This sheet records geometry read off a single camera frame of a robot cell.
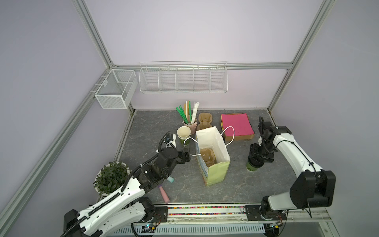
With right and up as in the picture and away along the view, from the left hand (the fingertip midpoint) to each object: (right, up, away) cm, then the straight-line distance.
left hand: (183, 148), depth 73 cm
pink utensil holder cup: (+4, +11, +26) cm, 28 cm away
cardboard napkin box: (+29, +2, +30) cm, 42 cm away
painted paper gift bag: (+15, +5, +8) cm, 18 cm away
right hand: (+41, -7, +8) cm, 42 cm away
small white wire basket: (-49, +37, +29) cm, 68 cm away
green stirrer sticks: (-4, +21, +24) cm, 32 cm away
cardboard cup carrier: (+14, +16, +40) cm, 45 cm away
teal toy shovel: (-8, -19, +10) cm, 23 cm away
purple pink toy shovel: (-9, -27, +4) cm, 28 cm away
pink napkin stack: (+40, +14, +35) cm, 55 cm away
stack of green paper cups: (-1, +7, +21) cm, 22 cm away
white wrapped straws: (+6, +20, +27) cm, 34 cm away
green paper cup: (+38, -13, +11) cm, 42 cm away
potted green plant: (-34, -13, -4) cm, 36 cm away
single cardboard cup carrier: (+15, -8, +21) cm, 27 cm away
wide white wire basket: (-2, +44, +26) cm, 51 cm away
